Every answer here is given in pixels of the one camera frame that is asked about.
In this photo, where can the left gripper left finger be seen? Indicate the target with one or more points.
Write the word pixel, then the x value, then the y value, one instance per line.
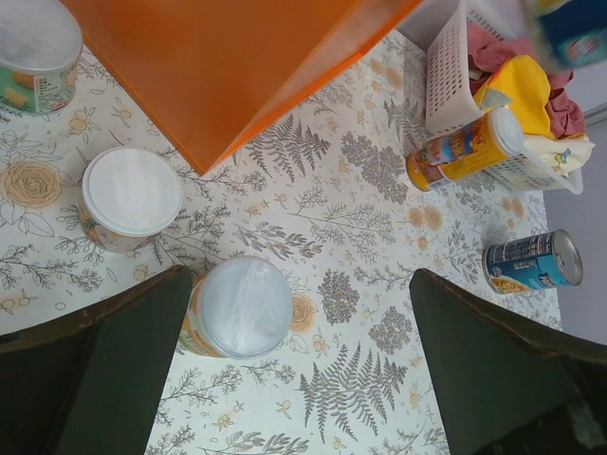
pixel 90 382

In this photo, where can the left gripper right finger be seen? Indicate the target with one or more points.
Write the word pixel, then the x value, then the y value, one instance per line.
pixel 506 384

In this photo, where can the light blue soup can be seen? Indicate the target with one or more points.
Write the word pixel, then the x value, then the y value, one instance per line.
pixel 535 263

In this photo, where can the dark blue tin can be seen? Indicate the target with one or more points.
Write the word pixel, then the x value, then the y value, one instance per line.
pixel 567 35

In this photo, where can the yellow can white lid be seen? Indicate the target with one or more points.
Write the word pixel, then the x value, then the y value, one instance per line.
pixel 242 309

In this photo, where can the small cup white lid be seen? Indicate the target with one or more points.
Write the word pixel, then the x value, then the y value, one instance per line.
pixel 129 196

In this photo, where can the cream printed cloth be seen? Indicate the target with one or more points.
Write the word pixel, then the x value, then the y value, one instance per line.
pixel 564 155

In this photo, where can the tall yellow canister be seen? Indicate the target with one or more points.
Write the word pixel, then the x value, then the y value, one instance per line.
pixel 488 140

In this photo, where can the white plastic basket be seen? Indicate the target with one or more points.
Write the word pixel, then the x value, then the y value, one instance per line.
pixel 450 105

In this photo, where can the yellow cloth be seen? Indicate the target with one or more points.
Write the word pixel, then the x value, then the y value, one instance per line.
pixel 522 86

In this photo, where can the pink cloth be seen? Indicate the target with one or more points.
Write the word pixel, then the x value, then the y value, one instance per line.
pixel 486 54

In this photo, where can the orange box cabinet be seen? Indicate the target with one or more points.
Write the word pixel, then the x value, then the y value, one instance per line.
pixel 213 74

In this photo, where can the green can white lid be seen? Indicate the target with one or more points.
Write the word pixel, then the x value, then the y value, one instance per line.
pixel 41 44

